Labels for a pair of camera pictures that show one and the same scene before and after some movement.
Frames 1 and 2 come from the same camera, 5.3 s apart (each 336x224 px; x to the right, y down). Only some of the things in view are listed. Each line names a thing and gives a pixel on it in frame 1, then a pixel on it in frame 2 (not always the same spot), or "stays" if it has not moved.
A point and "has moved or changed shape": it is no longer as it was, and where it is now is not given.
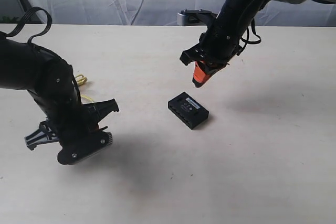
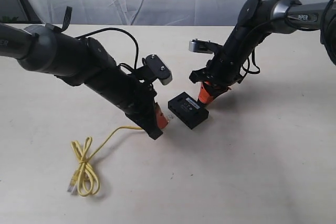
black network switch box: (188, 110) stays
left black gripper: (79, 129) to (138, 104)
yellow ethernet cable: (81, 79) has moved or changed shape
